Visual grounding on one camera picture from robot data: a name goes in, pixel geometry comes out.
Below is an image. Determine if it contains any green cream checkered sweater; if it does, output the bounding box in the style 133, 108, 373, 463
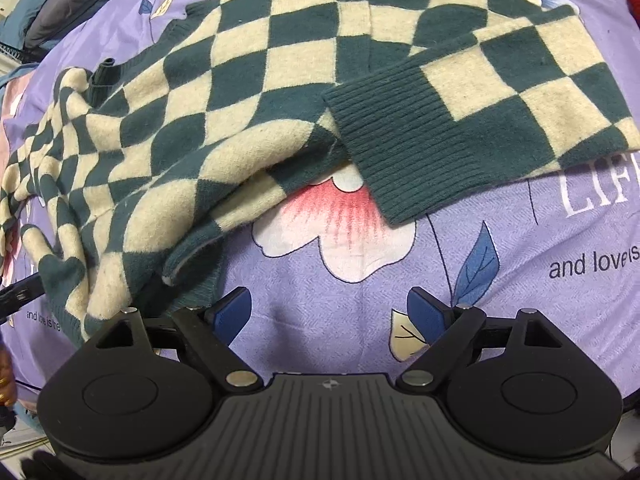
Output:
0, 0, 640, 348

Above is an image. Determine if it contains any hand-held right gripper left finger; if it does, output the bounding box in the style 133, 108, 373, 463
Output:
95, 286, 262, 392

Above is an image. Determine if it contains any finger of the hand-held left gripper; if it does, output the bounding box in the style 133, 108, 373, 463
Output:
0, 280, 46, 318

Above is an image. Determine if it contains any purple floral bedsheet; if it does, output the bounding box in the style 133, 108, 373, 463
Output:
0, 0, 640, 461

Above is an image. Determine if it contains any grey quilt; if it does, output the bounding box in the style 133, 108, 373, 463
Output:
22, 0, 103, 52

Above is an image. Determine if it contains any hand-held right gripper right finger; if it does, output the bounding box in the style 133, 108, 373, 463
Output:
397, 286, 563, 390

